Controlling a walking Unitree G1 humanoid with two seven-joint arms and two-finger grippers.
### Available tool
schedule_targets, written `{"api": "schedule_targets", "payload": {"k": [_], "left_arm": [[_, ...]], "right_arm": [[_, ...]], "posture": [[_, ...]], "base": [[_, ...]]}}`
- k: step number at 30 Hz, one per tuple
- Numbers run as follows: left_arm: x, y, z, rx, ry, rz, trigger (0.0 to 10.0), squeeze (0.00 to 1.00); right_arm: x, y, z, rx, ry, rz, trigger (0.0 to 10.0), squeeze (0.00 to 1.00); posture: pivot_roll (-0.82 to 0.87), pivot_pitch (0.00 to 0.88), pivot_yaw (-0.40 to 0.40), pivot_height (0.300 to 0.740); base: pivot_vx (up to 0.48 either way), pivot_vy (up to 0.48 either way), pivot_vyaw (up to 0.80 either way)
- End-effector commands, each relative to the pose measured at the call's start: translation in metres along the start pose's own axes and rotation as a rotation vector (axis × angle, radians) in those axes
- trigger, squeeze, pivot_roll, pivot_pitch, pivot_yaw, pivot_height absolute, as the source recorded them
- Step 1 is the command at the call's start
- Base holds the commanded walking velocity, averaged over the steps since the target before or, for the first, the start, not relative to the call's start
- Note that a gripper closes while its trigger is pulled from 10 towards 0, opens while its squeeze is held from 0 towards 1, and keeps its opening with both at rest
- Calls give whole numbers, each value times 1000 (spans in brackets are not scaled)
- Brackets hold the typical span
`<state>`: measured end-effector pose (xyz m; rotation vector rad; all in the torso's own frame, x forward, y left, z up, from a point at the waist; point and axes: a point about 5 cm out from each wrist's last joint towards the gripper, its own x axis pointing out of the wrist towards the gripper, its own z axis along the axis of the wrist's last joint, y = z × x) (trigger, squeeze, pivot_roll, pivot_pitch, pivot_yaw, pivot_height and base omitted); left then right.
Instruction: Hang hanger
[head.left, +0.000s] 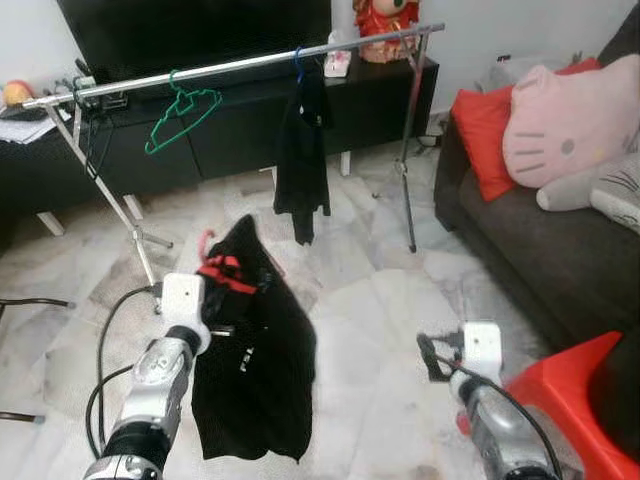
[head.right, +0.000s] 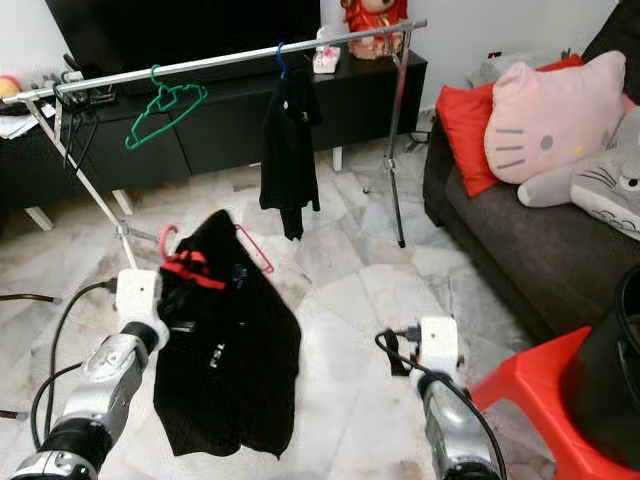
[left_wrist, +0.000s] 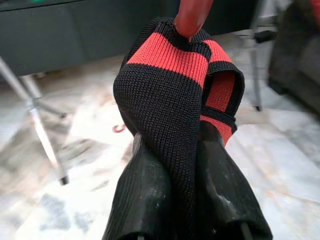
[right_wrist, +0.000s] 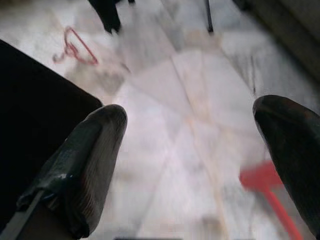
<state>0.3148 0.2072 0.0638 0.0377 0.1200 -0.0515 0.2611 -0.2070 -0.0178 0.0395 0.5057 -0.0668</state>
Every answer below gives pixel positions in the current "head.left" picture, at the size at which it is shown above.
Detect red cushion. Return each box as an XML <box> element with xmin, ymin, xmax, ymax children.
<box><xmin>450</xmin><ymin>57</ymin><xmax>603</xmax><ymax>203</ymax></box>

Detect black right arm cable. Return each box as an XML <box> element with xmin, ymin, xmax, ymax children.
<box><xmin>416</xmin><ymin>332</ymin><xmax>566</xmax><ymax>480</ymax></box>

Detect black garment with red trim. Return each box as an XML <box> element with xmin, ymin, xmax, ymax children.
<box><xmin>190</xmin><ymin>213</ymin><xmax>318</xmax><ymax>463</ymax></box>

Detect white papers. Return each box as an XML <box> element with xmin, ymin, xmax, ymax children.
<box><xmin>0</xmin><ymin>112</ymin><xmax>61</xmax><ymax>144</ymax></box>

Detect red gold figurine statue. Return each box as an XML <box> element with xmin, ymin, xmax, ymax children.
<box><xmin>352</xmin><ymin>0</ymin><xmax>421</xmax><ymax>64</ymax></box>

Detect dark grey sofa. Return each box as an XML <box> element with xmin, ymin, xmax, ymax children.
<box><xmin>432</xmin><ymin>5</ymin><xmax>640</xmax><ymax>351</ymax></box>

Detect green plastic hanger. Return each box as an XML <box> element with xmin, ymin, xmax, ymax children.
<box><xmin>144</xmin><ymin>70</ymin><xmax>224</xmax><ymax>156</ymax></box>

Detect grey totoro plush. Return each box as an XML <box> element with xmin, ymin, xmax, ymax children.
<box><xmin>536</xmin><ymin>150</ymin><xmax>640</xmax><ymax>233</ymax></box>

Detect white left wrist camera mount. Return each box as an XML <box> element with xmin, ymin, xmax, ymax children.
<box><xmin>160</xmin><ymin>272</ymin><xmax>208</xmax><ymax>331</ymax></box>

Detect black television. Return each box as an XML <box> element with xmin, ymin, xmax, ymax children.
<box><xmin>55</xmin><ymin>0</ymin><xmax>334</xmax><ymax>81</ymax></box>

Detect small white pink box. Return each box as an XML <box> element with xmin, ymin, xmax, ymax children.
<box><xmin>324</xmin><ymin>32</ymin><xmax>353</xmax><ymax>79</ymax></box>

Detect red plastic stool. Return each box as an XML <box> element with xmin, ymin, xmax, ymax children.
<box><xmin>458</xmin><ymin>332</ymin><xmax>640</xmax><ymax>480</ymax></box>

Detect orange round toy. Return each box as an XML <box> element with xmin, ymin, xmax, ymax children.
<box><xmin>3</xmin><ymin>80</ymin><xmax>34</xmax><ymax>107</ymax></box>

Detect pink cat face pillow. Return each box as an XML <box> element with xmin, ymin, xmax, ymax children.
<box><xmin>502</xmin><ymin>53</ymin><xmax>640</xmax><ymax>189</ymax></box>

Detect chrome clothes rack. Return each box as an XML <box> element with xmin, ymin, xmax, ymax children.
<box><xmin>20</xmin><ymin>23</ymin><xmax>447</xmax><ymax>286</ymax></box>

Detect red plastic hanger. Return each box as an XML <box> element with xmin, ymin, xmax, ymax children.
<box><xmin>196</xmin><ymin>228</ymin><xmax>263</xmax><ymax>296</ymax></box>

